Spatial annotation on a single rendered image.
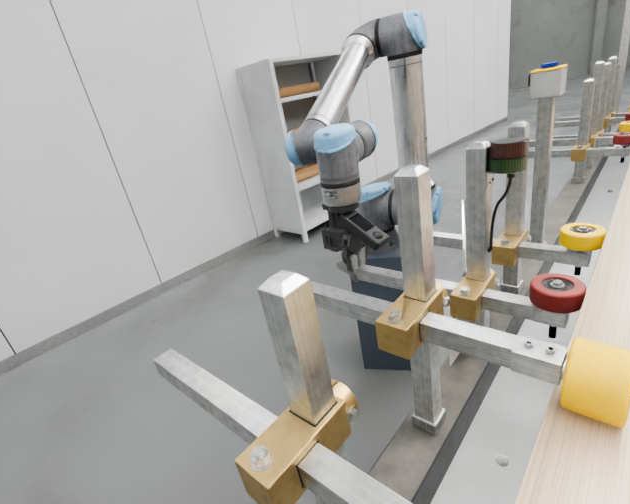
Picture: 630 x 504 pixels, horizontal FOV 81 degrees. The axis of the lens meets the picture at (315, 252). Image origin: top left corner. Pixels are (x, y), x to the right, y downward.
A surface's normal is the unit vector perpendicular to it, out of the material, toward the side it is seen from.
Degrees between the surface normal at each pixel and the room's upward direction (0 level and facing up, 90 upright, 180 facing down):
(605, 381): 51
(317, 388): 90
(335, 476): 0
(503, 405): 0
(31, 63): 90
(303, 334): 90
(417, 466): 0
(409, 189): 90
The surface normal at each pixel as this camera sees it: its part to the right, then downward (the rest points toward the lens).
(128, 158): 0.71, 0.17
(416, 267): -0.64, 0.41
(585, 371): -0.58, -0.34
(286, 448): -0.18, -0.90
